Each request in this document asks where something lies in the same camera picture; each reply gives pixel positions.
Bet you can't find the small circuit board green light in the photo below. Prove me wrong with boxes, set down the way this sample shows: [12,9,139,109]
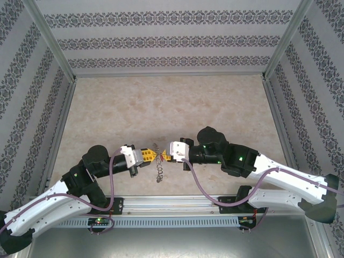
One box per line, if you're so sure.
[88,217,111,226]

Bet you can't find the grey metal sheet panel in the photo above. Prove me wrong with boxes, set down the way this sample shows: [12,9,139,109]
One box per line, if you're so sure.
[13,214,331,258]

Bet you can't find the aluminium side floor rail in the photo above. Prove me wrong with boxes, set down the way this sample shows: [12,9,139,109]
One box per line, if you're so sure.
[40,79,77,183]
[263,77,300,173]

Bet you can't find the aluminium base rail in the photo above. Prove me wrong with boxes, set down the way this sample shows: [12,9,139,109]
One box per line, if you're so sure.
[107,195,269,216]

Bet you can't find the grey slotted cable duct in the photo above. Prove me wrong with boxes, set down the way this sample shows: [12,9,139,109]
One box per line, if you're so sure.
[58,216,241,228]

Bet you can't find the aluminium back floor rail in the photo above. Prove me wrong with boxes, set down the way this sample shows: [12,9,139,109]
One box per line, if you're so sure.
[74,71,266,79]

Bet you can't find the aluminium corner post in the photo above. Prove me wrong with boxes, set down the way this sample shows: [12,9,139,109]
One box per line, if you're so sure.
[23,0,78,81]
[261,0,315,81]

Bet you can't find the aluminium front frame post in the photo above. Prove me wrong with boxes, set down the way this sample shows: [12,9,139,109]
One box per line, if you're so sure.
[309,217,333,258]

